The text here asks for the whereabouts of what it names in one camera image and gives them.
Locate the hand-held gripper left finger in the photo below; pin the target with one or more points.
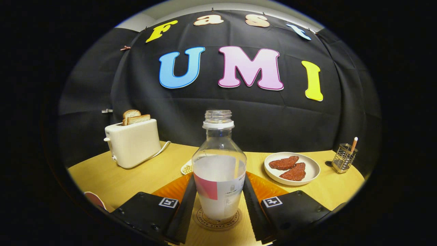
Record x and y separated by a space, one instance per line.
182 218

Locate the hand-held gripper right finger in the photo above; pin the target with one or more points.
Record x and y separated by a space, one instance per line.
256 218

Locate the round wooden coaster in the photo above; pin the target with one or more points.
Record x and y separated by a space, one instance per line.
218 226

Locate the clear juice bottle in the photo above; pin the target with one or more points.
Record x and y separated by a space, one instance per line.
218 191

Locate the wooden table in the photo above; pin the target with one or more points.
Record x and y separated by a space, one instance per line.
153 177

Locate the white divided dish with beans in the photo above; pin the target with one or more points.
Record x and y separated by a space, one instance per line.
187 168

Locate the red meat piece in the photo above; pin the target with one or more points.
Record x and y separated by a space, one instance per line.
283 163
294 173

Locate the white round plate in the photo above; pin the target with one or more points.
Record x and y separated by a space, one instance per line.
310 167

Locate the cream toaster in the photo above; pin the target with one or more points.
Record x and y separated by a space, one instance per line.
135 145

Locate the toast slice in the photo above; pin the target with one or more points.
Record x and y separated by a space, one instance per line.
131 113
140 119

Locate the copper clip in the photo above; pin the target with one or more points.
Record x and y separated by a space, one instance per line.
125 48

